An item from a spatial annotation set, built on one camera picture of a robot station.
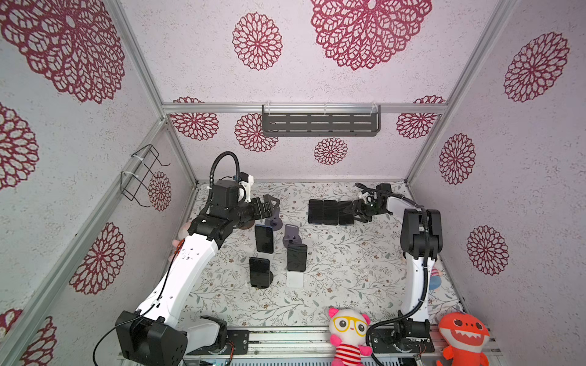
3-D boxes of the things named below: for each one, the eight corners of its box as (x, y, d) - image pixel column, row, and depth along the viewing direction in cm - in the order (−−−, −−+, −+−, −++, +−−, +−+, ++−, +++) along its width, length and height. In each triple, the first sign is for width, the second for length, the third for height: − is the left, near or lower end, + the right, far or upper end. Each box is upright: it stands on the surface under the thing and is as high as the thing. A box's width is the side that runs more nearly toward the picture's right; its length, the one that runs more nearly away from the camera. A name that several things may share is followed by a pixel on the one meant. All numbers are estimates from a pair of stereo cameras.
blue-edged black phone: (257, 256, 95) (253, 239, 84) (259, 242, 99) (255, 224, 89) (274, 256, 95) (271, 239, 84) (274, 242, 99) (272, 224, 89)
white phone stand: (286, 287, 87) (286, 285, 86) (286, 274, 91) (286, 271, 89) (303, 287, 87) (303, 285, 86) (303, 274, 91) (303, 271, 89)
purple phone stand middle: (283, 247, 98) (283, 234, 90) (282, 239, 101) (281, 225, 93) (299, 245, 99) (299, 231, 91) (296, 236, 102) (297, 222, 93)
